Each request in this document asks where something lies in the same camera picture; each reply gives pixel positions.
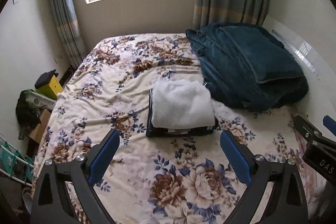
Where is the black cap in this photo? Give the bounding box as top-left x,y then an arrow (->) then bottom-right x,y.
34,69 -> 59,89

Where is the white headboard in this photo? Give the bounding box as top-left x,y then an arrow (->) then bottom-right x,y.
262,15 -> 335,134

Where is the dark teal blanket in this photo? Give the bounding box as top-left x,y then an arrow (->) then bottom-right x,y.
186,23 -> 309,112

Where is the green white drying rack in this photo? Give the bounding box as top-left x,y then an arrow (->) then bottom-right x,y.
1,135 -> 34,187

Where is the cardboard box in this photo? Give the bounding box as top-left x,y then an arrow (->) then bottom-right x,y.
28,109 -> 51,143

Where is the yellow box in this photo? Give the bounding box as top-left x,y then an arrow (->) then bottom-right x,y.
37,76 -> 63,100

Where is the floral bed sheet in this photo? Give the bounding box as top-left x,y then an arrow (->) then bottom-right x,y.
32,34 -> 319,223

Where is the grey-blue left curtain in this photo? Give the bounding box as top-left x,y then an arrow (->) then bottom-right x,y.
50,0 -> 87,69

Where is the white knit sweater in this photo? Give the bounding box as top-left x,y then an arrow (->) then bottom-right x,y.
151,78 -> 215,129

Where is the black bag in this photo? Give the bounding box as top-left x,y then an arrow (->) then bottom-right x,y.
15,90 -> 41,134

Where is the folded dark striped garment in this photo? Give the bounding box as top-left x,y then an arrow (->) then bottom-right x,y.
146,89 -> 219,138

